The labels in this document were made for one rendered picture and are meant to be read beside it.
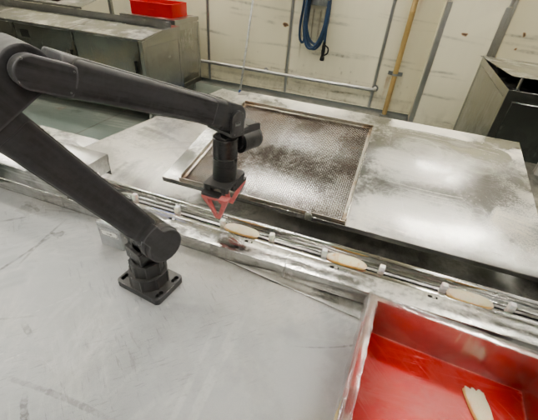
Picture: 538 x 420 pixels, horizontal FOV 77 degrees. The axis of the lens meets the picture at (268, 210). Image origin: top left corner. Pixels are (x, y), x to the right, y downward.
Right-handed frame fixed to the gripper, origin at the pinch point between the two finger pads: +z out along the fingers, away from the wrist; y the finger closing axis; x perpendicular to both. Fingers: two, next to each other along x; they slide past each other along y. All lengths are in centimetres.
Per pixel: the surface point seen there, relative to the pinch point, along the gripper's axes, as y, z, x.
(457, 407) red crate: -24, 9, -57
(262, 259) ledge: -8.1, 5.5, -14.0
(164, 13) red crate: 289, -5, 212
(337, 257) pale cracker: 0.2, 5.4, -30.5
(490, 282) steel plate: 12, 9, -68
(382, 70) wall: 372, 31, -21
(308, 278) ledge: -8.2, 6.9, -25.5
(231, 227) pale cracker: 0.1, 5.7, -2.1
